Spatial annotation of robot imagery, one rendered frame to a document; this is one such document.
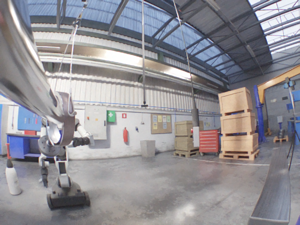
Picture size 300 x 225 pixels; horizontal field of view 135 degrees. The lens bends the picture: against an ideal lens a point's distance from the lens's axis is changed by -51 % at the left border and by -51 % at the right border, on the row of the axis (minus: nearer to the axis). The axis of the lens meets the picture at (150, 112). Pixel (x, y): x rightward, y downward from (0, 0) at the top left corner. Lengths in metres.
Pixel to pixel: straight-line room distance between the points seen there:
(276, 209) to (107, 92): 5.26
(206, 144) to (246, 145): 1.51
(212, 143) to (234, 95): 1.77
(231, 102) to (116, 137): 4.26
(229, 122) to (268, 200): 3.98
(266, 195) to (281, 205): 0.05
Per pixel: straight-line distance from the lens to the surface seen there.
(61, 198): 1.83
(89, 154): 4.91
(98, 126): 4.56
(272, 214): 0.25
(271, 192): 0.31
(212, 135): 4.60
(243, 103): 4.10
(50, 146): 1.12
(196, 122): 0.81
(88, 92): 5.08
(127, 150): 5.23
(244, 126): 4.01
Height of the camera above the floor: 1.01
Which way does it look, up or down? 9 degrees up
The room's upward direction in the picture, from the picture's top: 2 degrees counter-clockwise
